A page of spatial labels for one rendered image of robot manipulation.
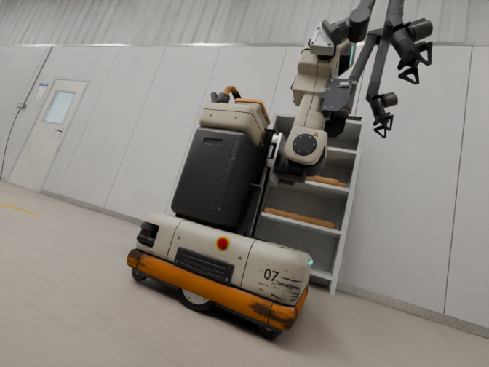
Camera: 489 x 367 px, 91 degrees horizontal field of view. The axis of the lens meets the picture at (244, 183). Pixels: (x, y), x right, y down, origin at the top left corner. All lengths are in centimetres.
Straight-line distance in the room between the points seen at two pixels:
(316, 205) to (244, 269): 194
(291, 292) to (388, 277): 199
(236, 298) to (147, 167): 299
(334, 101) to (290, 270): 73
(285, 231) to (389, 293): 108
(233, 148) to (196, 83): 295
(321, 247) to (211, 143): 189
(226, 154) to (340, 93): 56
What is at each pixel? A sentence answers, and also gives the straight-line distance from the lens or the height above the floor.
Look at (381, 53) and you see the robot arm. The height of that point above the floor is 146.
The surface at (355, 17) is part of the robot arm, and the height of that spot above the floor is 122.
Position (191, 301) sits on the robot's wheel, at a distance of 93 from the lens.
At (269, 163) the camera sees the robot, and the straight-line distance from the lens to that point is 114.
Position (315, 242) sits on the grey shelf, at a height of 39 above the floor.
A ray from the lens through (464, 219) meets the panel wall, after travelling 297.
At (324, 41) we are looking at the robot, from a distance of 121.
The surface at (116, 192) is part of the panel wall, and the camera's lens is 387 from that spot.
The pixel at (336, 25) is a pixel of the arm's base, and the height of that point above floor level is 120.
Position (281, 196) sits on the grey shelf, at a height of 78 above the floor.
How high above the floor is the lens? 30
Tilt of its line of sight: 11 degrees up
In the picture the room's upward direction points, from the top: 16 degrees clockwise
